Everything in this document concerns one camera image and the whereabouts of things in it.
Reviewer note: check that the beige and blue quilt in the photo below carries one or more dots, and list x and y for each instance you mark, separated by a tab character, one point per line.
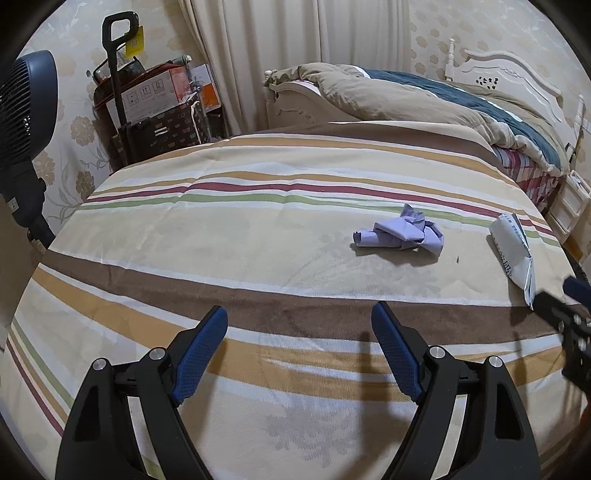
392	92

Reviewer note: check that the yellow tag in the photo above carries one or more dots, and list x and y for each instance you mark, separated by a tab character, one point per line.
135	44

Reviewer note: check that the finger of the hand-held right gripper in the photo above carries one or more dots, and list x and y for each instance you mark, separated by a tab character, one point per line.
579	290
554	307

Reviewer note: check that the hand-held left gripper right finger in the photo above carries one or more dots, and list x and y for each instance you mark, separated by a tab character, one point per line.
397	350

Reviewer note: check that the small orange white box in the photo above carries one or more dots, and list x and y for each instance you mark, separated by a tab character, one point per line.
207	92

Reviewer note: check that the white bed footboard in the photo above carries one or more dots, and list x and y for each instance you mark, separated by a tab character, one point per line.
295	106

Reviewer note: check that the purple glove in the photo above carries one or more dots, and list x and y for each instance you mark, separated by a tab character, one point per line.
397	230

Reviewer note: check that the white curtain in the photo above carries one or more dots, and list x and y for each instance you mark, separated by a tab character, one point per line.
277	46

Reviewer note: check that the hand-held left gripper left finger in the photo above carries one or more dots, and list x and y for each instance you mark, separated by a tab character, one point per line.
203	350

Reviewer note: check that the white plastic drawer unit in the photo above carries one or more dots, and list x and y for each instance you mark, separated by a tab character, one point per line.
570	203

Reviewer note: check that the white bed headboard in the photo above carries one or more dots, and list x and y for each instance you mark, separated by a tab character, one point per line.
508	69

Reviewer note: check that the dark blue fan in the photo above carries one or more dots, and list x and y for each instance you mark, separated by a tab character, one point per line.
23	115

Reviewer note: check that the orange and white cardboard box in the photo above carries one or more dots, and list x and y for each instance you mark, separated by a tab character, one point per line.
157	90

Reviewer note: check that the white printed paper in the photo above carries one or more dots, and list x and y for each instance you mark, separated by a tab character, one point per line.
512	251

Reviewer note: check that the striped bedcover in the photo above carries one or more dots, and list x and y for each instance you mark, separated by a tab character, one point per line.
231	240

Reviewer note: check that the plaid bed sheet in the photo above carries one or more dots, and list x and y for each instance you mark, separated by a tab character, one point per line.
526	170

